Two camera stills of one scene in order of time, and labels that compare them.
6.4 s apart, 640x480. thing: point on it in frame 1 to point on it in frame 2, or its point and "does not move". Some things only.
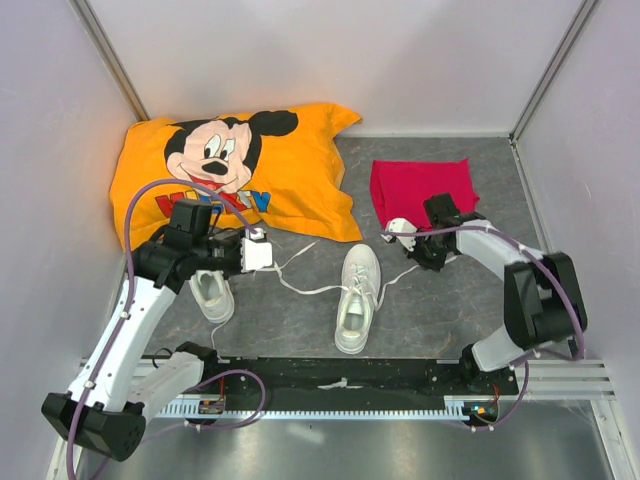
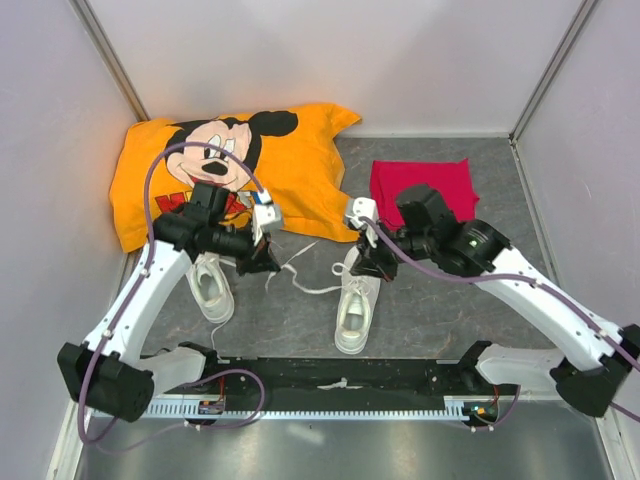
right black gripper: [434, 265] to [371, 260]
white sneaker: [359, 291] does not move
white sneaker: [215, 294] does not move
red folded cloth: [400, 188] does not move
